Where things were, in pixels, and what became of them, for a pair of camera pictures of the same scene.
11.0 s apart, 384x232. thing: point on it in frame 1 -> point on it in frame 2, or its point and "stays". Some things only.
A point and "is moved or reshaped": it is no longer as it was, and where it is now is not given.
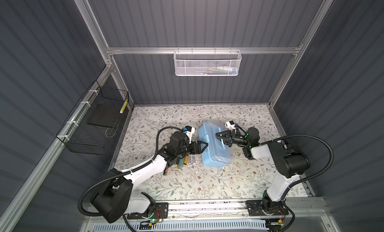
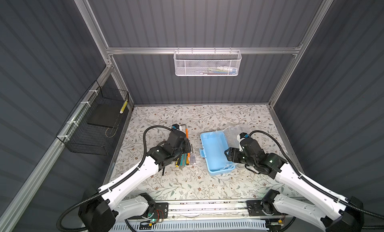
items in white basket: x=222 y=70 stays
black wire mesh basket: x=88 y=129 stays
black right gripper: x=230 y=138 -> x=233 y=152
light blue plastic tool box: x=217 y=154 is moved or reshaped
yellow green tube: x=123 y=106 stays
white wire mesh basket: x=207 y=62 stays
